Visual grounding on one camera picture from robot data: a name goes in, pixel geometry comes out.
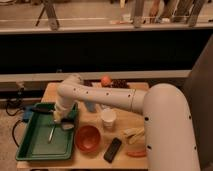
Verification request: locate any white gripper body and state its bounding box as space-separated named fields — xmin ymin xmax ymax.
xmin=53 ymin=102 xmax=74 ymax=123

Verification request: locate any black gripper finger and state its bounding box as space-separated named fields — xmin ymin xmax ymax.
xmin=60 ymin=119 xmax=74 ymax=131

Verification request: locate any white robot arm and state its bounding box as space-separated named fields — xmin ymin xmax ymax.
xmin=53 ymin=74 xmax=201 ymax=171

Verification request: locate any green plastic tray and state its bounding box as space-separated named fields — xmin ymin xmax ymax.
xmin=16 ymin=104 xmax=78 ymax=161

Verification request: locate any orange bowl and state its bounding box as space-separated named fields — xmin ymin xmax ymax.
xmin=74 ymin=125 xmax=101 ymax=153

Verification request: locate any blue cup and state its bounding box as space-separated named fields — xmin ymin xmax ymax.
xmin=85 ymin=102 xmax=96 ymax=113

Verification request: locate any white paper cup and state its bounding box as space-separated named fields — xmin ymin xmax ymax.
xmin=100 ymin=108 xmax=117 ymax=130

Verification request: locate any black remote control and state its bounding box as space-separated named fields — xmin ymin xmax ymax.
xmin=103 ymin=138 xmax=122 ymax=163

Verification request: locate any orange ball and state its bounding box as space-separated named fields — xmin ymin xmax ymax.
xmin=101 ymin=75 xmax=111 ymax=86

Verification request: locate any dark grape bunch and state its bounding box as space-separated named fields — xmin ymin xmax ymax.
xmin=112 ymin=79 xmax=129 ymax=88

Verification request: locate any banana toy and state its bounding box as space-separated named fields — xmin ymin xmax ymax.
xmin=123 ymin=127 xmax=145 ymax=144

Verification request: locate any red chili toy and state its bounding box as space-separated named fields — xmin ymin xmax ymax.
xmin=126 ymin=150 xmax=146 ymax=158

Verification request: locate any black handled tool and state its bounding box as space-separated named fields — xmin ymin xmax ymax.
xmin=30 ymin=107 xmax=53 ymax=114

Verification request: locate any black cable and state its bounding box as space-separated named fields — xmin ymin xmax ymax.
xmin=4 ymin=87 xmax=26 ymax=148

